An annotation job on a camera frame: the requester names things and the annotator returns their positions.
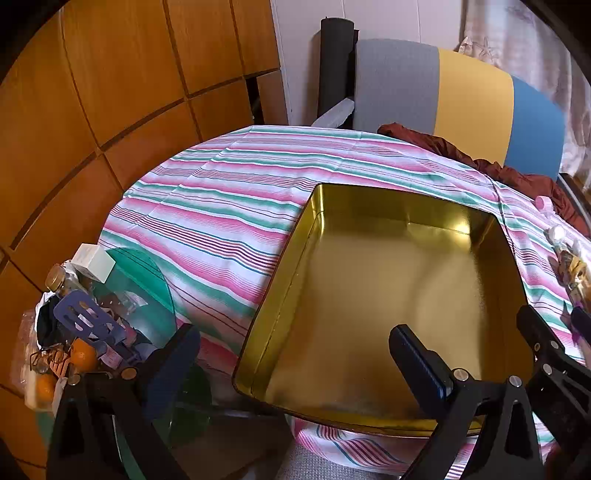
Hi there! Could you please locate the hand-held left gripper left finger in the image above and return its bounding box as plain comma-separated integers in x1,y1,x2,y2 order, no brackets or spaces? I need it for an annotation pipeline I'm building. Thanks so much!
46,323,201,480

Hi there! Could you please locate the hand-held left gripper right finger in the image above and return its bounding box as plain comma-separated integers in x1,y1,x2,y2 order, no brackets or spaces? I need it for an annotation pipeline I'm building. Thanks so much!
389,324,542,480

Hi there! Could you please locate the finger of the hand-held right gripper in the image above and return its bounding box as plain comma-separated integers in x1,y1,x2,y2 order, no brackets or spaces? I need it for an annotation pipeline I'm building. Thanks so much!
516,305,591,444
570,307,591,342

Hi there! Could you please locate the gold tin box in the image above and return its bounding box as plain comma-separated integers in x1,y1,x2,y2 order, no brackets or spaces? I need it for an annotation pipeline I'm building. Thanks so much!
232,183,529,438

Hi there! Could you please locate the round glass table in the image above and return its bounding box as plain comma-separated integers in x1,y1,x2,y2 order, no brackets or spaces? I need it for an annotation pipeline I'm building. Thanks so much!
37,247,213,480

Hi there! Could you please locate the orange fruit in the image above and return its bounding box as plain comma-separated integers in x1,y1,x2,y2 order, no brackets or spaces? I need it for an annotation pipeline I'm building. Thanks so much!
69,339,99,372
34,374,58,407

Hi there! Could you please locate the purple slotted spatula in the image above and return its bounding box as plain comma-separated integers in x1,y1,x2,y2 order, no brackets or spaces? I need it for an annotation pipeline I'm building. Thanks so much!
53,290,139,370

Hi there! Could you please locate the small white box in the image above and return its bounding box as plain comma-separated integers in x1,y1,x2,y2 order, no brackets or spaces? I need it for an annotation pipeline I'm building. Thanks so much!
71,243,116,283

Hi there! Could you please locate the grey seat cushion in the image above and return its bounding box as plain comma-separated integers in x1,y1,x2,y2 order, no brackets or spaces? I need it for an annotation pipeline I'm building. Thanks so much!
277,440,402,480

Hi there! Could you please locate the glass jar with lid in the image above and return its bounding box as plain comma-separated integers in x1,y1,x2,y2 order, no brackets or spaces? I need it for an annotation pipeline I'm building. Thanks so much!
45,263,88,296

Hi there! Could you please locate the dark red cloth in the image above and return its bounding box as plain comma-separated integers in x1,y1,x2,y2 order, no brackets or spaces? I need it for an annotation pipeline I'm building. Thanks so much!
378,122,591,232

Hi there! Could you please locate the striped tablecloth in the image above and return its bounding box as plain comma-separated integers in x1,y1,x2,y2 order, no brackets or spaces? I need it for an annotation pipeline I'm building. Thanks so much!
99,126,591,476

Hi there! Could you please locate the grey yellow blue chair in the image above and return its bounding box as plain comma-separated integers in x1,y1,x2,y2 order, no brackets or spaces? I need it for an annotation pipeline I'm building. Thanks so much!
353,38,566,181

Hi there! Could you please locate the patterned beige curtain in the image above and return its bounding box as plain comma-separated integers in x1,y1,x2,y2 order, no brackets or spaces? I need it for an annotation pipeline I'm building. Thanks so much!
455,0,591,181

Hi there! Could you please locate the black rolled mat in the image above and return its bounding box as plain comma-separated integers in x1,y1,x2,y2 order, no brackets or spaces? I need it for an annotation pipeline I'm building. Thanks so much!
318,17,357,126

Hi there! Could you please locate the copper wire rack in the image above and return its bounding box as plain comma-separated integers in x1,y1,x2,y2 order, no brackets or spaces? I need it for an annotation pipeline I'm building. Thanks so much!
30,351,70,380

